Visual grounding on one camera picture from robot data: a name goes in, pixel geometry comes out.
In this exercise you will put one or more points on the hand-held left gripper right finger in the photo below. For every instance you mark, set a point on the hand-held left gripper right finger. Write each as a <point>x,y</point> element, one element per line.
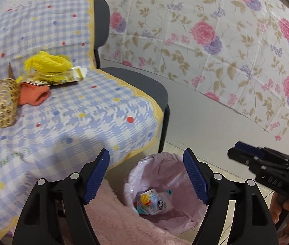
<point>194,177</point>

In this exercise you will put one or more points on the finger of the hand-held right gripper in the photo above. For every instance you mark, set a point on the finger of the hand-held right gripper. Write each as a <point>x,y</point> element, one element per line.
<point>238,156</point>
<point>247,148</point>

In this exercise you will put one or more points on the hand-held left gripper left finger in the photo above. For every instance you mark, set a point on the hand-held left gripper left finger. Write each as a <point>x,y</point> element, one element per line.
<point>97,177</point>

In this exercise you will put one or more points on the person's right hand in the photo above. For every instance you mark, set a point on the person's right hand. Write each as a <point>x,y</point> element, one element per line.
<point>274,209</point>

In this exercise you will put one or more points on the white packet with blue print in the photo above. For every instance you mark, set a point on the white packet with blue print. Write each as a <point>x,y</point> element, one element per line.
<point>162,204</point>

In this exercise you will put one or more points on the pink fluffy cloth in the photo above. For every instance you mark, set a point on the pink fluffy cloth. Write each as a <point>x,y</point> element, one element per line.
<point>113,222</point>

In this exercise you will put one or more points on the bin with pink liner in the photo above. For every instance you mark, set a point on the bin with pink liner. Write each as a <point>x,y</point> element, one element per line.
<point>144,169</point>

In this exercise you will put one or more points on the clear packet with yellow print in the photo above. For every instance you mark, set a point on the clear packet with yellow print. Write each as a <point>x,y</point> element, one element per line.
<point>148,197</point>

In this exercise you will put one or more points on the blue checked dotted blanket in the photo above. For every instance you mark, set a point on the blue checked dotted blanket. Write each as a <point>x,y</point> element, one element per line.
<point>83,107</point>

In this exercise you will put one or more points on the orange knitted cloth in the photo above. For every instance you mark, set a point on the orange knitted cloth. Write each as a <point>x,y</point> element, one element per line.
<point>34,94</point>

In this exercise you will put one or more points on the grey padded chair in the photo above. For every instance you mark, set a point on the grey padded chair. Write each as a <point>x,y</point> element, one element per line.
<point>139,81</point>

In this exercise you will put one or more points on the yellow clear snack wrapper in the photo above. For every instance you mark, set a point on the yellow clear snack wrapper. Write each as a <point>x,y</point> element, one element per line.
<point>57,77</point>

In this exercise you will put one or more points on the floral printed sheet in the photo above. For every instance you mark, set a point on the floral printed sheet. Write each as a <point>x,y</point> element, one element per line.
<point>210,46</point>

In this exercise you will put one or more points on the woven bamboo basket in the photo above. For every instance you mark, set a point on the woven bamboo basket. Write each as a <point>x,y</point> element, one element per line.
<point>4,104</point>

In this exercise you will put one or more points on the yellow mesh net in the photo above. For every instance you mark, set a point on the yellow mesh net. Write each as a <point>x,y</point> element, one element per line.
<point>47,62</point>

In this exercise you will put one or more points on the brown cone stick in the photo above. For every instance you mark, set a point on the brown cone stick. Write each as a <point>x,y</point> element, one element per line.
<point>11,71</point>

